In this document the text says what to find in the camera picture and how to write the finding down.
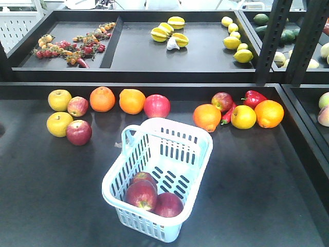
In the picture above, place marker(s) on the red bell pepper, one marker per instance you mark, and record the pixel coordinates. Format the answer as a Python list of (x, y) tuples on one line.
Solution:
[(253, 98)]

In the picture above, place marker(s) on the dark red apple corner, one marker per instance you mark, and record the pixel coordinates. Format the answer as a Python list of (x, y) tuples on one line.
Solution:
[(142, 194)]

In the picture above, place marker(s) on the red yellow apple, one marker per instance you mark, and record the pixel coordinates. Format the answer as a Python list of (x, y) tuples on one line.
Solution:
[(222, 101)]

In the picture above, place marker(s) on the orange fruit centre left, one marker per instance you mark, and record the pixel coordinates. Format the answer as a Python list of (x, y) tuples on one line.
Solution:
[(207, 117)]

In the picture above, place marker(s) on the cherry tomato vine pile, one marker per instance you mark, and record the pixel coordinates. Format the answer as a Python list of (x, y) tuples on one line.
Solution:
[(78, 50)]

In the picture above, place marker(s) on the yellow starfruit bunch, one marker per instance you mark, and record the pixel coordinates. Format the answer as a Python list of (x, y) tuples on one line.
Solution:
[(165, 30)]

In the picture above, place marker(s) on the pink striped apple left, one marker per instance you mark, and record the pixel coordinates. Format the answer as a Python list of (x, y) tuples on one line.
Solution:
[(77, 106)]

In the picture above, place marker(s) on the orange fruit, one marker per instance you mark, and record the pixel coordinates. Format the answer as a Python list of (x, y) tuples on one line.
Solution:
[(207, 117), (131, 101), (269, 114)]

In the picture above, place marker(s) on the black wooden produce stand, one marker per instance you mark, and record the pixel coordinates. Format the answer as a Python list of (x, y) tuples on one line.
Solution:
[(261, 187)]

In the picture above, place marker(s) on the orange fruit centre right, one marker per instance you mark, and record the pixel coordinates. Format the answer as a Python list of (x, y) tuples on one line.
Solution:
[(269, 114)]

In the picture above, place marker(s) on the white perforated panel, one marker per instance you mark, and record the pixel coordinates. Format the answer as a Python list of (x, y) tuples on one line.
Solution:
[(17, 19)]

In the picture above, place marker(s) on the yellow lemon pile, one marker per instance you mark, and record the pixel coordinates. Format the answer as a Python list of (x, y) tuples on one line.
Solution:
[(242, 53)]

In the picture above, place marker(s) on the pink green peach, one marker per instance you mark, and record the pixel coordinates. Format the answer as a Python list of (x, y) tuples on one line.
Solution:
[(323, 100), (323, 116)]

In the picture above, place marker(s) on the yellow apple back left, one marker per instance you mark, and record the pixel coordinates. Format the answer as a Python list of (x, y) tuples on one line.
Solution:
[(58, 100)]

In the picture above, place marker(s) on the pink green peach back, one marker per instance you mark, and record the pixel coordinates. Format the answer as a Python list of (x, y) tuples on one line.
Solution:
[(323, 100)]

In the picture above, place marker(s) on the big red apple left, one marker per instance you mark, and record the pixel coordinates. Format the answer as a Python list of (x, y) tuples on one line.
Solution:
[(157, 106)]

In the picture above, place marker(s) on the dark red striped apple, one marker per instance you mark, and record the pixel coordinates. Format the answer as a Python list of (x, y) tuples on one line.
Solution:
[(143, 176)]

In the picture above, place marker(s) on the dark red apple left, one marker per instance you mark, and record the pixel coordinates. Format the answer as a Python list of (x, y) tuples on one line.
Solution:
[(79, 132)]

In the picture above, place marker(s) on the black shelf upright post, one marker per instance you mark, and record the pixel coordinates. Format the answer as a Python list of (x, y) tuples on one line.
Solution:
[(290, 45)]

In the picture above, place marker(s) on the pink green peach front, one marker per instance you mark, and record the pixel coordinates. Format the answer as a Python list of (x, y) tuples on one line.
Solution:
[(323, 116)]

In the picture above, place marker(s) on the small red chili pepper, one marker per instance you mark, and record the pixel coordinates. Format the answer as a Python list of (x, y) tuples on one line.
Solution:
[(226, 118)]

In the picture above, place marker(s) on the light blue plastic basket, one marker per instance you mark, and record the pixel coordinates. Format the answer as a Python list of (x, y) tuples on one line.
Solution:
[(175, 154)]

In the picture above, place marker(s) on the large orange far left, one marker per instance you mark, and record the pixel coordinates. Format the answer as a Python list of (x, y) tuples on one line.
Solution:
[(102, 99)]

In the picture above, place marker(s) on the white garlic bulb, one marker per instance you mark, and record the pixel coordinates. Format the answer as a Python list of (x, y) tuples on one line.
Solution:
[(172, 44)]

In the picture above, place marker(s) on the yellow apple front left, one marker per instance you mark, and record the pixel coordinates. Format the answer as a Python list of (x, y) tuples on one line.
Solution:
[(57, 123)]

